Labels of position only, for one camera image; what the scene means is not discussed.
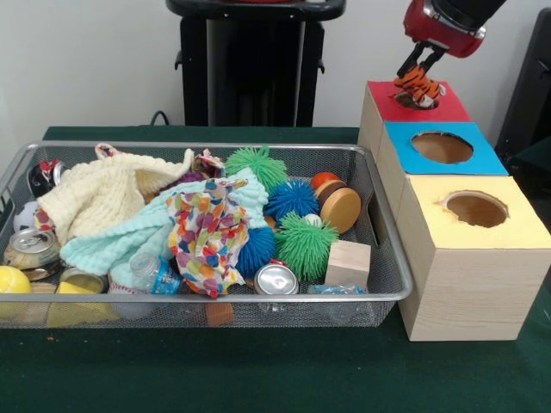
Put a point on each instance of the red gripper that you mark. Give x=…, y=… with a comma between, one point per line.
x=443, y=36

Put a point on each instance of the colourful dotted cloth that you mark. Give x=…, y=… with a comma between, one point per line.
x=206, y=228

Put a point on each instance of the mint green waffle cloth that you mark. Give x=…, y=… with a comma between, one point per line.
x=129, y=228

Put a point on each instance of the silver mesh bin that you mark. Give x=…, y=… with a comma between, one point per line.
x=379, y=275

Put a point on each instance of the wooden box with three holes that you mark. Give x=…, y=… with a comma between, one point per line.
x=473, y=292

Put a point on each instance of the black upright panel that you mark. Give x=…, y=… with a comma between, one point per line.
x=529, y=86

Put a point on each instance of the dark green table cloth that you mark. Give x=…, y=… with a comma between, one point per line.
x=258, y=370
x=534, y=163

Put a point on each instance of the tan round wooden toy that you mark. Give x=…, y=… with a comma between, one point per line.
x=340, y=208

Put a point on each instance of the blue puffer ball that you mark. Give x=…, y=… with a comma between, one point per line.
x=292, y=200

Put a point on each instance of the green puffer ball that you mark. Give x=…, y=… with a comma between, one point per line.
x=258, y=165
x=305, y=243

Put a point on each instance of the plain wooden block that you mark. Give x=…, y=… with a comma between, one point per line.
x=348, y=262

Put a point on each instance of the silver drink can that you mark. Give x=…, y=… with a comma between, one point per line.
x=276, y=280

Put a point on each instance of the cream waffle cloth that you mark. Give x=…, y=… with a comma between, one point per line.
x=99, y=198

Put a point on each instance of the yellow ball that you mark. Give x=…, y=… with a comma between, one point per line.
x=13, y=279

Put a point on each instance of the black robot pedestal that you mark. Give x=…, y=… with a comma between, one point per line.
x=241, y=86

